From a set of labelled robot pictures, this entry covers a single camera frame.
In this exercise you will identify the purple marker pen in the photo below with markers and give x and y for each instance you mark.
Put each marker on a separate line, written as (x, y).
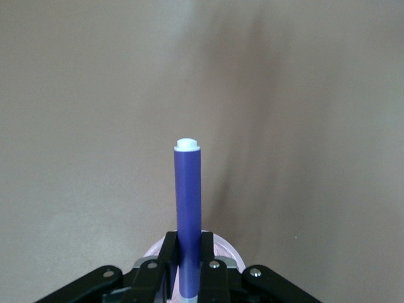
(187, 189)

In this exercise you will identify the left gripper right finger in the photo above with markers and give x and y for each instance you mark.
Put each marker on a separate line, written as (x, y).
(208, 252)

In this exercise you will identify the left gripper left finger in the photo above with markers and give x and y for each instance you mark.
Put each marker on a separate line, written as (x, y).
(168, 249)

